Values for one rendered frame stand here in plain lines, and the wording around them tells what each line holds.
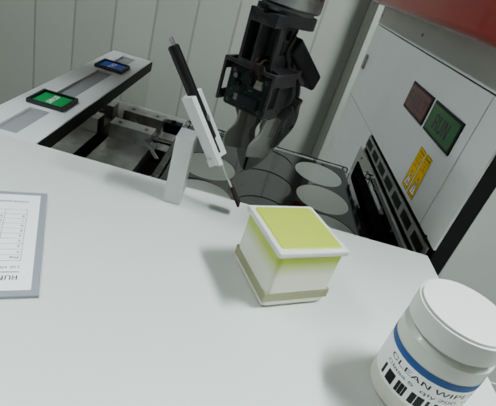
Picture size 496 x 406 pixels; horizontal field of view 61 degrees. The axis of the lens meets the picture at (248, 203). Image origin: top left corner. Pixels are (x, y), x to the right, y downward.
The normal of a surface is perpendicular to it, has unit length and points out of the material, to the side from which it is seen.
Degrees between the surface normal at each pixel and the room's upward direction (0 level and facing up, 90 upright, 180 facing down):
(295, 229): 0
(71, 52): 90
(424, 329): 90
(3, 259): 0
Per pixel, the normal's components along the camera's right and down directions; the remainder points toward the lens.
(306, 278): 0.36, 0.55
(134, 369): 0.27, -0.83
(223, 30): -0.06, 0.49
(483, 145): -0.96, -0.27
